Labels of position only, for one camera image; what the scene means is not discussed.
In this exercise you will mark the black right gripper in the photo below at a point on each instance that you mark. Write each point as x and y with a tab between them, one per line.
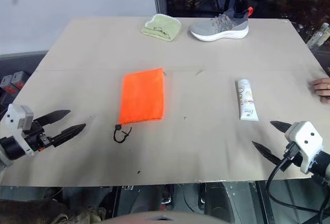
290	155

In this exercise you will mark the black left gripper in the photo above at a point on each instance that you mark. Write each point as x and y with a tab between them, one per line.
36	136

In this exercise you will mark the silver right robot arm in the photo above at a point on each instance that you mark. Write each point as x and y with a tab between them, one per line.
322	166

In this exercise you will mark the person's bare hand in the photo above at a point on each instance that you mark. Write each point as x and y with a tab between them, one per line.
322	86

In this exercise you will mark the white Dove cream tube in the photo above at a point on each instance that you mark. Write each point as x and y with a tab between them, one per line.
247	100

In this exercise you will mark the grey battery with red label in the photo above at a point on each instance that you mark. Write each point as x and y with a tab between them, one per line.
17	78
6	82

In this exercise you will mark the clear plastic bottle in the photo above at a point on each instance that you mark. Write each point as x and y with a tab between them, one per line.
322	34
313	39

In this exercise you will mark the grey knit sneaker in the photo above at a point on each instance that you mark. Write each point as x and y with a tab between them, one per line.
221	26

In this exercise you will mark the green folded towel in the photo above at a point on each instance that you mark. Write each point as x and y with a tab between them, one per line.
162	27

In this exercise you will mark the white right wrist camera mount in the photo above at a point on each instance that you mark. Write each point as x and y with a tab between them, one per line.
305	142

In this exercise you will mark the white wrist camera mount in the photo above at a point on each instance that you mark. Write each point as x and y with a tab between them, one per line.
305	142
19	126

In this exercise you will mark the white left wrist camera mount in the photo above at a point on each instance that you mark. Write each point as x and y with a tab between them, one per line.
19	126

